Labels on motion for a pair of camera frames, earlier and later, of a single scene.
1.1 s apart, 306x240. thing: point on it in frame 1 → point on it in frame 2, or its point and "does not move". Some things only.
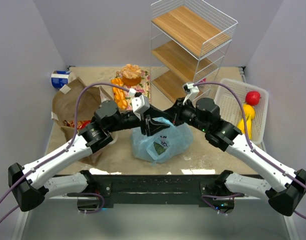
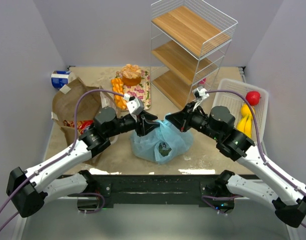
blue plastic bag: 162,145 does not move
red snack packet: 80,124 does not move
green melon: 159,148 → 163,150
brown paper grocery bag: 64,101 does not move
